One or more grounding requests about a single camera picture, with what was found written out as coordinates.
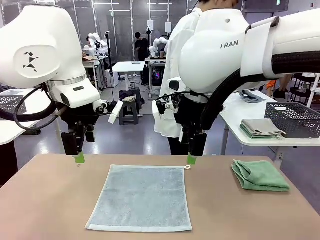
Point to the black utility cart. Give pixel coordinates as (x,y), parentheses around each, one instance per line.
(300,87)

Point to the open cardboard box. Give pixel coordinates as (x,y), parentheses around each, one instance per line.
(88,58)

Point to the grey step stool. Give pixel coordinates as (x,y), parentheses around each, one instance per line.
(127,112)

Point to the white standing desk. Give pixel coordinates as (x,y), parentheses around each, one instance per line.
(127,67)

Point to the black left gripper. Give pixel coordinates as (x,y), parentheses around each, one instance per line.
(77,117)

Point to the man in black clothes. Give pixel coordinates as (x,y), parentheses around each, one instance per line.
(141,46)

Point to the grey perforated plastic basket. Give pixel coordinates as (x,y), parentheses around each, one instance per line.
(295,120)
(10,103)

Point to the pile of dark clothes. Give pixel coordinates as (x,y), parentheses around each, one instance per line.
(127,96)

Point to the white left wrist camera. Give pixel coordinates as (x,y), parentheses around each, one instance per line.
(115,113)

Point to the dark drinking cup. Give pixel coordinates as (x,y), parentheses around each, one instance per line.
(132,85)

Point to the seated person white top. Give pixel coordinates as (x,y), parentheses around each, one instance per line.
(87,45)

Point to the person in white shirt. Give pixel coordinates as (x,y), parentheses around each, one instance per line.
(172,62)

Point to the beige grey towel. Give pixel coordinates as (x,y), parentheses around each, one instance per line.
(260,125)

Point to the white shelf frame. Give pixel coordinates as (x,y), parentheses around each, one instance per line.
(315,87)

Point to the black camera pole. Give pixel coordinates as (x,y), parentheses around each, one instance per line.
(109,57)

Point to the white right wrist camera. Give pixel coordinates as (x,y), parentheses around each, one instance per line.
(160,107)

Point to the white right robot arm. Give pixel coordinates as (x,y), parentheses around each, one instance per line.
(212,50)

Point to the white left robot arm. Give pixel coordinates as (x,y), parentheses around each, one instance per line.
(42,37)

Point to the green terry towel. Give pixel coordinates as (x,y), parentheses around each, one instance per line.
(260,176)
(265,136)

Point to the white computer case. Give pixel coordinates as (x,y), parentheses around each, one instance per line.
(113,78)

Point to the grey metal workbench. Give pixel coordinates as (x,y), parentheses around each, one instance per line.
(156,75)
(96,75)

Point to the white lab robot arm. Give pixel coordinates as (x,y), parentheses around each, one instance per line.
(157,42)
(96,41)

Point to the person in black trousers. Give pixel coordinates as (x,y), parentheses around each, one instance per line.
(8,165)

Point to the mannequin white top orange trousers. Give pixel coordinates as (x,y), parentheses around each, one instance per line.
(283,86)

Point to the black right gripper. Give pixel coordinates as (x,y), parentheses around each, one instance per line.
(191,112)

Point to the dark step stool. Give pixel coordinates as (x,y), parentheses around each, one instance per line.
(138,97)

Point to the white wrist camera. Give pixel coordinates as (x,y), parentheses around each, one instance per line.
(115,113)
(160,107)

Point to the grey blue towel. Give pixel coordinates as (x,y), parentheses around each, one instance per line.
(250,98)

